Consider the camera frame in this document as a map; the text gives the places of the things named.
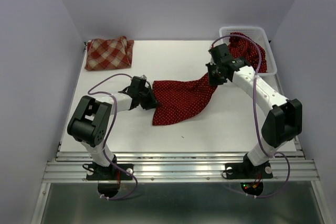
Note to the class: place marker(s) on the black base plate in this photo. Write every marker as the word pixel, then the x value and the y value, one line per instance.
pixel 241 171
pixel 123 172

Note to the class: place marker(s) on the red plaid skirt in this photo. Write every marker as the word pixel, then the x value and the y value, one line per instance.
pixel 109 54

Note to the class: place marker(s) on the aluminium mounting rail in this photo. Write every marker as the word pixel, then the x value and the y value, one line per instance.
pixel 176 167

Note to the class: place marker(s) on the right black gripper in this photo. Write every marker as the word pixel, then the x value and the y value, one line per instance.
pixel 212 81

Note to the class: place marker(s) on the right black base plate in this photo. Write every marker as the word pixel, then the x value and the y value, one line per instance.
pixel 241 171

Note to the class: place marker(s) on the red polka dot skirt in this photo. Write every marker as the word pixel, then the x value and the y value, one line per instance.
pixel 180 100
pixel 239 47

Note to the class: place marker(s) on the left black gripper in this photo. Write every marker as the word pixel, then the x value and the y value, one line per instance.
pixel 152 103

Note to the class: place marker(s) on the white plastic basket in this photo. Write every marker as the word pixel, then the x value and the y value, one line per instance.
pixel 258 36

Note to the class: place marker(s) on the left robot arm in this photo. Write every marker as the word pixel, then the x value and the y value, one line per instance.
pixel 94 118

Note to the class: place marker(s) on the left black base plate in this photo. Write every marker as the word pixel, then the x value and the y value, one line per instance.
pixel 123 172

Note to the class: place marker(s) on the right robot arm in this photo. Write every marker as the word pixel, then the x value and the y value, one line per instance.
pixel 283 116

